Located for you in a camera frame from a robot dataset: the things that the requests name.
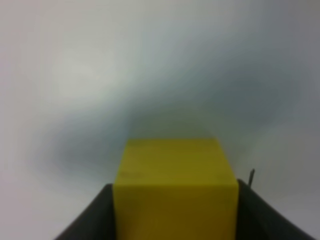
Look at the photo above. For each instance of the yellow cube block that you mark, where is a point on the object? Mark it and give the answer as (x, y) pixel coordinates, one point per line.
(175, 189)

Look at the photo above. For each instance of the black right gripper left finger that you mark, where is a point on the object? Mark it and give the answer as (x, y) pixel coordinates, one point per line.
(96, 222)

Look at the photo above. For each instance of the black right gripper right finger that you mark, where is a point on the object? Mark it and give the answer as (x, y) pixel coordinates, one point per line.
(257, 220)

